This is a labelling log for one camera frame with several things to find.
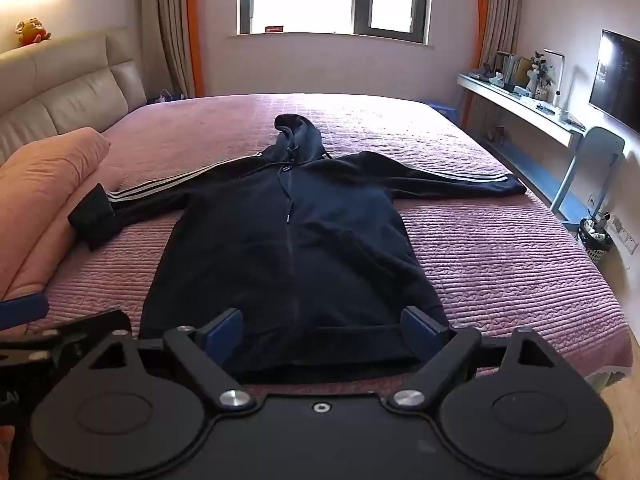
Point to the beige padded headboard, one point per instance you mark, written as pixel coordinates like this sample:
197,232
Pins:
60,90

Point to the flower vase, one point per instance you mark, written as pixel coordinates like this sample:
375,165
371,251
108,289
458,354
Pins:
542,72

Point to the grey-blue chair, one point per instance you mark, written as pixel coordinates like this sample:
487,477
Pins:
597,152

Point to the white wall desk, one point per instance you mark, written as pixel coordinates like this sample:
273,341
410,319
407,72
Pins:
515,97

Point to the wall socket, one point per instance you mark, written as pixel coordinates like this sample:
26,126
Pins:
625,235

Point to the wall television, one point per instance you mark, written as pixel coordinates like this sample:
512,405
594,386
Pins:
617,85

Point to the blue storage box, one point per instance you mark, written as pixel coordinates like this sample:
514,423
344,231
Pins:
442,110

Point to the small red box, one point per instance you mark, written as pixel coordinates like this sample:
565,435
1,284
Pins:
274,29

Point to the black zip hoodie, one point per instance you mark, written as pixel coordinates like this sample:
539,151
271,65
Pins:
300,260

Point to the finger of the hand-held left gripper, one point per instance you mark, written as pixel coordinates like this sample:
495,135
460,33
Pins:
90,327
25,311

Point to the black waste basket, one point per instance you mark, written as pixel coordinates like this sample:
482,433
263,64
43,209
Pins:
595,242

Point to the bed with pink bedspread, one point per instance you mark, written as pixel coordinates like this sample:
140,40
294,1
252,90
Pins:
500,260

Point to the beige and orange curtain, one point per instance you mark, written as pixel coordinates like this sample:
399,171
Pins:
492,15
170,25

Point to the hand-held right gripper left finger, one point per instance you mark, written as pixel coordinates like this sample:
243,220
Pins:
226,336

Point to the white desk lamp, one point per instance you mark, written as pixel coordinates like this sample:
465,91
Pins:
561,75

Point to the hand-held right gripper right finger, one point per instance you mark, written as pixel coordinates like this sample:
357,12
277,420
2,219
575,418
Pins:
417,332

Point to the orange plush toy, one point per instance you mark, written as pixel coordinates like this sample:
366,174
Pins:
32,32

